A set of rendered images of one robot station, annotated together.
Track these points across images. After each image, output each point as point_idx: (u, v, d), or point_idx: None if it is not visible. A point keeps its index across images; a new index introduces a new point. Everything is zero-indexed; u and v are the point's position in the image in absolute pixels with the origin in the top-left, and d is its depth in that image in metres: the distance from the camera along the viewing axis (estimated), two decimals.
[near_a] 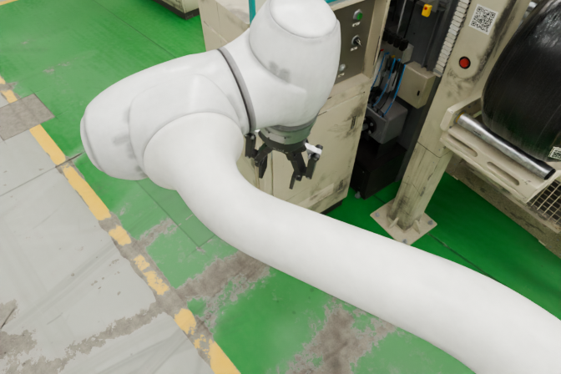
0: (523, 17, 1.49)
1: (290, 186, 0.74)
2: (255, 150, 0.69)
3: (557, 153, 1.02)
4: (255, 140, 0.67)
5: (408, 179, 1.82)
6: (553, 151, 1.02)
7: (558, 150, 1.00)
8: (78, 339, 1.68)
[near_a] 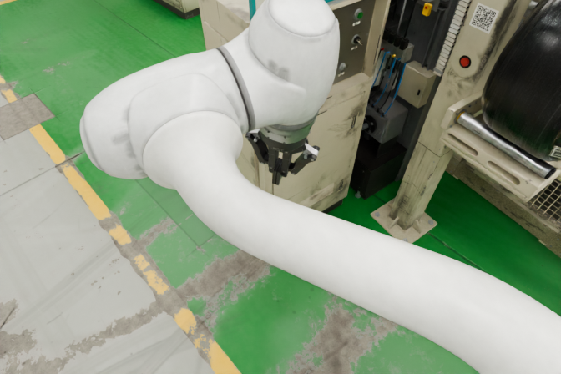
0: (524, 17, 1.49)
1: (277, 182, 0.75)
2: (269, 156, 0.69)
3: (558, 152, 1.01)
4: (265, 144, 0.67)
5: (408, 178, 1.81)
6: (553, 150, 1.02)
7: (559, 149, 1.00)
8: (78, 339, 1.68)
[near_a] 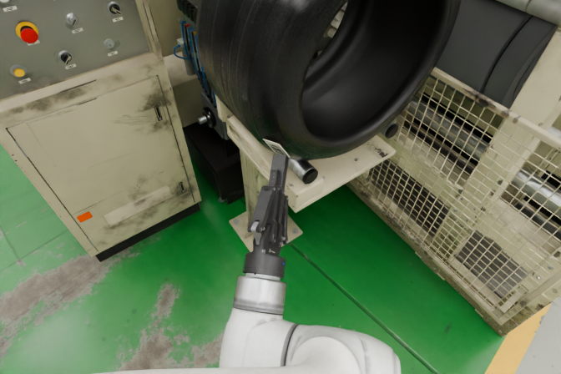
0: None
1: (274, 164, 0.75)
2: (271, 192, 0.70)
3: (273, 147, 0.74)
4: (270, 204, 0.68)
5: (245, 180, 1.54)
6: (269, 145, 0.74)
7: (270, 144, 0.73)
8: None
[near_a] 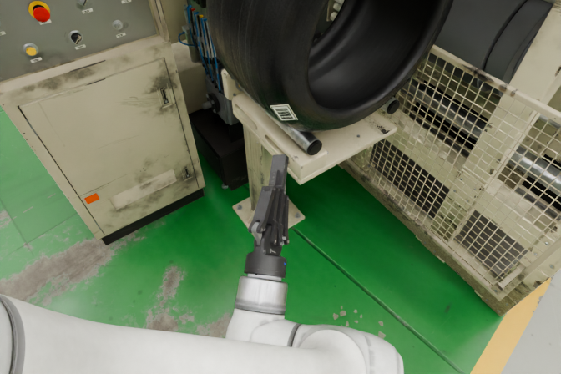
0: None
1: (274, 164, 0.75)
2: (271, 192, 0.70)
3: (281, 113, 0.77)
4: (270, 205, 0.68)
5: (250, 164, 1.57)
6: (275, 112, 0.77)
7: (278, 108, 0.76)
8: None
